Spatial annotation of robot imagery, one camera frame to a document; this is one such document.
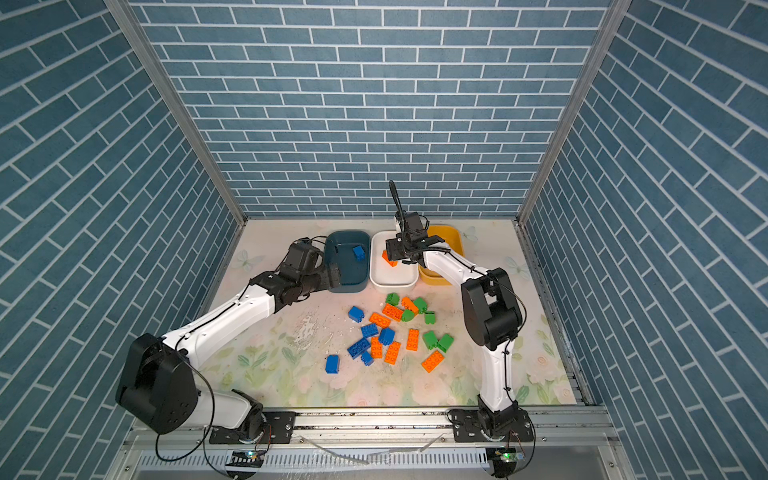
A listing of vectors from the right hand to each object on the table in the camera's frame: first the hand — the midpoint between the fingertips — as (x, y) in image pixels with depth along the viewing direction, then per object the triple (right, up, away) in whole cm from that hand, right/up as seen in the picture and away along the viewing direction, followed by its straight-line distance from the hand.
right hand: (393, 243), depth 98 cm
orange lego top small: (+5, -19, -4) cm, 20 cm away
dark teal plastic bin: (-15, -3, +8) cm, 18 cm away
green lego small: (+12, -24, -4) cm, 27 cm away
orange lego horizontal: (-3, -5, +10) cm, 12 cm away
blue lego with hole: (-13, -4, +8) cm, 15 cm away
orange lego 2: (+6, -29, -9) cm, 31 cm away
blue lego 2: (-2, -27, -11) cm, 30 cm away
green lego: (+9, -20, -3) cm, 22 cm away
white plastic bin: (-4, -11, +6) cm, 13 cm away
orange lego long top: (0, -22, -4) cm, 22 cm away
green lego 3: (+15, -29, -11) cm, 35 cm away
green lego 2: (+11, -28, -11) cm, 32 cm away
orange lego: (-4, -24, -5) cm, 25 cm away
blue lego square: (-12, -22, -5) cm, 26 cm away
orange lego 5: (+11, -34, -13) cm, 38 cm away
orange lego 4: (0, -32, -12) cm, 34 cm away
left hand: (-19, -9, -11) cm, 24 cm away
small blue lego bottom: (-8, -33, -13) cm, 36 cm away
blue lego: (-7, -26, -9) cm, 29 cm away
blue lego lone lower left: (-17, -34, -15) cm, 41 cm away
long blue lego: (-10, -31, -11) cm, 34 cm away
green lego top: (0, -18, -2) cm, 18 cm away
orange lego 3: (-5, -31, -11) cm, 33 cm away
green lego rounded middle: (+4, -23, -5) cm, 24 cm away
